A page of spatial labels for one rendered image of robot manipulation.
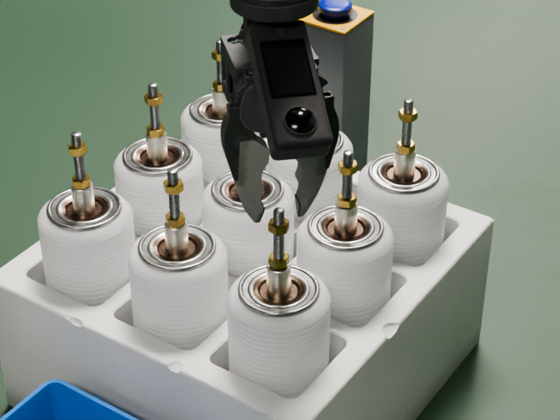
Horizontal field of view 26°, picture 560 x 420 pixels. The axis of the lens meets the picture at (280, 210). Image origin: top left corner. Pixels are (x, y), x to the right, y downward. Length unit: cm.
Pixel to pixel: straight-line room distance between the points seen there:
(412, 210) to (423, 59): 82
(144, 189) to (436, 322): 34
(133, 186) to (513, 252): 56
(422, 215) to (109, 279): 33
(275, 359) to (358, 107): 49
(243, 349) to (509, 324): 47
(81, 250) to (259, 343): 22
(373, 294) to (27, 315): 35
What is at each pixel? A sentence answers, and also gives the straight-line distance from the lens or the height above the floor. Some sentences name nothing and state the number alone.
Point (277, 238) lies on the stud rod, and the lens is 108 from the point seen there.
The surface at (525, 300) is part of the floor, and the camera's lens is 153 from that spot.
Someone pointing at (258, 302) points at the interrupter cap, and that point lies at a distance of 110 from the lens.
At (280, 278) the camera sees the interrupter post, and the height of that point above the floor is 27.
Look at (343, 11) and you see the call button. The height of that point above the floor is 33.
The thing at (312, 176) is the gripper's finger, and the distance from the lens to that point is 104.
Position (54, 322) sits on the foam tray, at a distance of 124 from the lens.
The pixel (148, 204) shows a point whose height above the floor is 22.
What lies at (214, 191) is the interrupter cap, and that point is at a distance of 124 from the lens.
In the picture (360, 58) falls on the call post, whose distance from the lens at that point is 147.
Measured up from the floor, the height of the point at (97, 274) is 20.
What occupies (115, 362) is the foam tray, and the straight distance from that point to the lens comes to 120.
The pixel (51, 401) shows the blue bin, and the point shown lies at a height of 10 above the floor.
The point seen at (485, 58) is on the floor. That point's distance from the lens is 207.
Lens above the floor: 95
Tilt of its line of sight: 35 degrees down
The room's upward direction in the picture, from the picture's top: straight up
